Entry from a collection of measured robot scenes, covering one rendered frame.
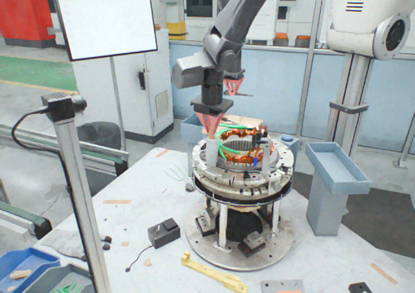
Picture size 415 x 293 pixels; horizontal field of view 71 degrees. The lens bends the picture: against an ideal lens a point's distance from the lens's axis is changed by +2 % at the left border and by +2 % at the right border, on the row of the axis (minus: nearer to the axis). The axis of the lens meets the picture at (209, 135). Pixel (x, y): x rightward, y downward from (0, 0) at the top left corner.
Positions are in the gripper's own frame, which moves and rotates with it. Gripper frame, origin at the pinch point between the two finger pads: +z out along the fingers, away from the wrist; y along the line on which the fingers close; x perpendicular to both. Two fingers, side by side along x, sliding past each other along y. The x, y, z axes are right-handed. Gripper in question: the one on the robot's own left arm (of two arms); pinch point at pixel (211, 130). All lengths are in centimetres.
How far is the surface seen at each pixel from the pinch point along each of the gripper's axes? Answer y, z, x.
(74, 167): -10.7, -6.8, -35.6
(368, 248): 50, 42, 20
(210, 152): 0.6, 6.4, -1.4
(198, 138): -19.8, 23.1, 26.7
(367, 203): 66, 127, 152
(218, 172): 4.3, 11.0, -3.1
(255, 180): 15.1, 10.5, -2.1
